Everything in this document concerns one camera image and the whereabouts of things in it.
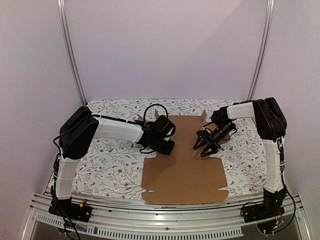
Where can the right aluminium corner post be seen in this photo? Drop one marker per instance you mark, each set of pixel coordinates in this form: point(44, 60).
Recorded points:
point(262, 49)

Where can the left aluminium corner post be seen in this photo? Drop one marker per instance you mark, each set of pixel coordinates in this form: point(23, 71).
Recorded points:
point(61, 6)

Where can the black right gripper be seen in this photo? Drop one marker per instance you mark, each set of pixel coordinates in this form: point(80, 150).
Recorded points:
point(208, 136)

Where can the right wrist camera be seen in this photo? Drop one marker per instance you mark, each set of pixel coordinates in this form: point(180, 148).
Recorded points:
point(205, 129)

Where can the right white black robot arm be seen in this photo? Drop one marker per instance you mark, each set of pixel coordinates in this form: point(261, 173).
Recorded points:
point(271, 127)

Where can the aluminium front rail frame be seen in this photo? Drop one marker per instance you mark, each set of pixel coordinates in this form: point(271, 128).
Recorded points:
point(125, 219)

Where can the aluminium corner post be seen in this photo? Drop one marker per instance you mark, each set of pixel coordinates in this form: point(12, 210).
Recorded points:
point(262, 49)
point(61, 6)

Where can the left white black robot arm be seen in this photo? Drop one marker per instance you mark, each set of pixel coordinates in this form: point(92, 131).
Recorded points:
point(73, 143)

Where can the white floral table cloth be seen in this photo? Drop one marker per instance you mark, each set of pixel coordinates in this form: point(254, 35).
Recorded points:
point(114, 168)

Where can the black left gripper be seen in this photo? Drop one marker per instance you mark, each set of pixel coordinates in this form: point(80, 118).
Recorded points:
point(168, 151)

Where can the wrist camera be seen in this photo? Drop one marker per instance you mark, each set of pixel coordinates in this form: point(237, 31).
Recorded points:
point(205, 129)
point(170, 133)

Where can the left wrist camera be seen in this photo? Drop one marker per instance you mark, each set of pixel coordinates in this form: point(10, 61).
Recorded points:
point(170, 133)

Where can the brown cardboard box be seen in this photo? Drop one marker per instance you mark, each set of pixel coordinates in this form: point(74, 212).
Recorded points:
point(184, 177)

